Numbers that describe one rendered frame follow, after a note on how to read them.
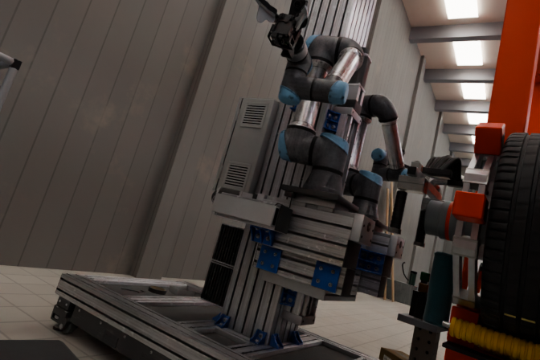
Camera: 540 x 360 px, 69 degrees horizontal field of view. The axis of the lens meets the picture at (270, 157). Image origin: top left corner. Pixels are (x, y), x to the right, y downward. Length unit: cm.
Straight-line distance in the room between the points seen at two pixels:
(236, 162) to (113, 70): 180
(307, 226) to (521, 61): 141
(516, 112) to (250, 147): 126
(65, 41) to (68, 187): 104
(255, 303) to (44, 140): 197
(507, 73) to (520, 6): 38
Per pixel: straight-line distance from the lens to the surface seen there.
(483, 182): 131
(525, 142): 139
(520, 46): 235
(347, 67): 142
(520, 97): 222
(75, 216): 331
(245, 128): 184
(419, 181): 142
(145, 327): 164
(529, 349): 138
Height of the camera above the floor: 62
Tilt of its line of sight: 11 degrees up
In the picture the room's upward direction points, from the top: 15 degrees clockwise
